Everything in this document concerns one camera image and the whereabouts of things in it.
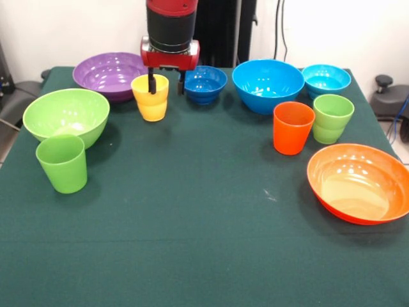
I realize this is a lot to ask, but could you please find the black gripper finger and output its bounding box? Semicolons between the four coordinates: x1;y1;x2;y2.
146;67;157;95
176;70;187;96

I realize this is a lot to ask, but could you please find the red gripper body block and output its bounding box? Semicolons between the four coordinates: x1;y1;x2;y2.
140;35;201;72

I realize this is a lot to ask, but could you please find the ribbed yellow cup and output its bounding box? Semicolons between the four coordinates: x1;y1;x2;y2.
130;74;169;122

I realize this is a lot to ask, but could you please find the dark blue small bowl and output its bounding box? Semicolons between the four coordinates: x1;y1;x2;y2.
183;65;229;106

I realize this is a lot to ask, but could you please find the purple bowl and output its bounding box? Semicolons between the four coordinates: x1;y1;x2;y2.
72;52;150;103

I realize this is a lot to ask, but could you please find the large blue bowl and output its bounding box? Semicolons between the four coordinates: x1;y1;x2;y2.
231;58;305;115

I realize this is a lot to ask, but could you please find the large green bowl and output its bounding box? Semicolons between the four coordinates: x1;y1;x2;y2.
22;88;111;150

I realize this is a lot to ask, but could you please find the plain orange cup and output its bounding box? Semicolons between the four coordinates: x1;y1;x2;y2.
273;101;316;156

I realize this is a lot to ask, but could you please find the plain green cup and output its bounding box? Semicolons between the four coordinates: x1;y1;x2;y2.
35;134;88;194

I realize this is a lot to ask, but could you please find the grey chair base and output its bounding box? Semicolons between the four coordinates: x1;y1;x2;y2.
0;79;44;122

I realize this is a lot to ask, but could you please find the dark green table cloth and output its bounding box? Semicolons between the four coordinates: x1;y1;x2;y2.
0;66;409;307

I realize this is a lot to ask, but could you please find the light blue small bowl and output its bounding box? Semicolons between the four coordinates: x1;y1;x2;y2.
301;64;352;100

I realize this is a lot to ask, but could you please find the ribbed green cup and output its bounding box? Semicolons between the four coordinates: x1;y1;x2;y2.
312;94;355;145

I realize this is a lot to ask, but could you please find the wide orange bowl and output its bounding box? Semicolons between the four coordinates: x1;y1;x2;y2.
306;143;409;226

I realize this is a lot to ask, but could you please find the black hanging cable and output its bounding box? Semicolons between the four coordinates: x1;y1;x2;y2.
273;3;281;61
280;3;289;62

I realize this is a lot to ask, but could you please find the blue cable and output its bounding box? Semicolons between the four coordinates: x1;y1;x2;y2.
386;95;409;143

